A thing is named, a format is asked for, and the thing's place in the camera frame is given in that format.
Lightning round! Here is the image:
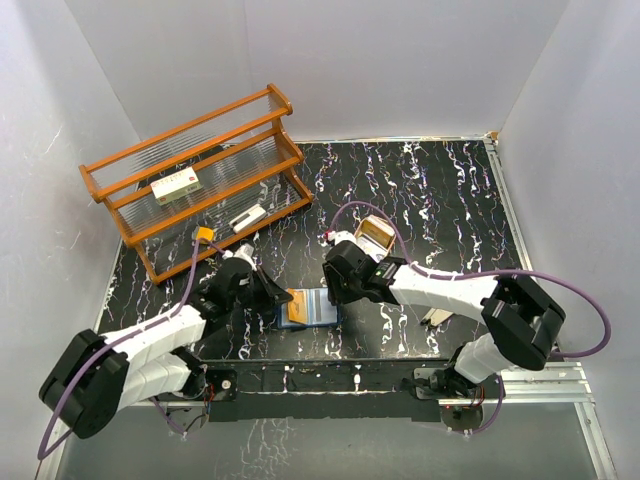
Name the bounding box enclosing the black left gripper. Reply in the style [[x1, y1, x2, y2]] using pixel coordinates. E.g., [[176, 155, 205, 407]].
[[228, 264, 293, 314]]

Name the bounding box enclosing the gold VIP credit card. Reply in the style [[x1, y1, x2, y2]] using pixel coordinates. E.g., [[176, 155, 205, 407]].
[[287, 289, 309, 325]]

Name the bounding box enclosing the blue leather card holder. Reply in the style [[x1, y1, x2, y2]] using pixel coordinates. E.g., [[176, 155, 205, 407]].
[[276, 288, 342, 330]]

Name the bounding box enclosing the grey striped credit card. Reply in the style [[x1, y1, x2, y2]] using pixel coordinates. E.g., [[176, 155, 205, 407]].
[[312, 289, 332, 324]]

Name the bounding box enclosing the stack of credit cards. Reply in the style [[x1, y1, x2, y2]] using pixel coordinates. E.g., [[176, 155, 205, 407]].
[[356, 219, 391, 259]]

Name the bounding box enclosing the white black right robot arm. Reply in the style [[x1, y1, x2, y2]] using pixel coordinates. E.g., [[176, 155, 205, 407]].
[[323, 240, 566, 397]]

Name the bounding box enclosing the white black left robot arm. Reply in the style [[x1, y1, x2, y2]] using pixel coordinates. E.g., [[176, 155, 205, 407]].
[[38, 255, 293, 439]]

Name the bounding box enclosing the beige oval card tray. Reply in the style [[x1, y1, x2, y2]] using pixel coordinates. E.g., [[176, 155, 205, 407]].
[[353, 215, 395, 261]]

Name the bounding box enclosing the white black small device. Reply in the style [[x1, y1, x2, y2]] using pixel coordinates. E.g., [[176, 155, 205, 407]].
[[229, 204, 267, 233]]

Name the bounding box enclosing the orange yellow small object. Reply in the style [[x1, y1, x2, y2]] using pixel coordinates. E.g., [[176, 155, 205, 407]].
[[192, 226, 215, 243]]

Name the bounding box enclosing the orange wooden shelf rack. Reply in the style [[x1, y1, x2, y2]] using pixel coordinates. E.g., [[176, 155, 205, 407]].
[[79, 83, 313, 284]]

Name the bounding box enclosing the white red small box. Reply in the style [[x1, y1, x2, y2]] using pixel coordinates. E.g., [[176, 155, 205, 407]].
[[151, 167, 202, 205]]

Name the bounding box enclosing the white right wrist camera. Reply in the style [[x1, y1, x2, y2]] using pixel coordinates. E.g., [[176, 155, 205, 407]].
[[325, 230, 357, 246]]

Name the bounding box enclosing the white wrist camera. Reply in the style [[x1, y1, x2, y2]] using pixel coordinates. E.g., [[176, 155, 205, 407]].
[[222, 243, 256, 269], [325, 230, 357, 246]]

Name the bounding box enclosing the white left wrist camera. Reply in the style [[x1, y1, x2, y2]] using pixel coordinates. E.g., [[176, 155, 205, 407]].
[[222, 243, 256, 269]]

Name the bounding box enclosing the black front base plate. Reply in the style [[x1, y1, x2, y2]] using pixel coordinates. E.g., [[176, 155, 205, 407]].
[[206, 359, 446, 423]]

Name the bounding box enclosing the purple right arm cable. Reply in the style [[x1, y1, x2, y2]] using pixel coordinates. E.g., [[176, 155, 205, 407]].
[[327, 200, 612, 435]]

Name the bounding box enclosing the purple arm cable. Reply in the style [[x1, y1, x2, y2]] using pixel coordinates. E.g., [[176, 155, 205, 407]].
[[37, 237, 236, 460], [327, 200, 612, 435]]

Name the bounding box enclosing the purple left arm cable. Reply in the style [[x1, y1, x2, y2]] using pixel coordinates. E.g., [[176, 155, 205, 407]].
[[37, 237, 236, 460]]

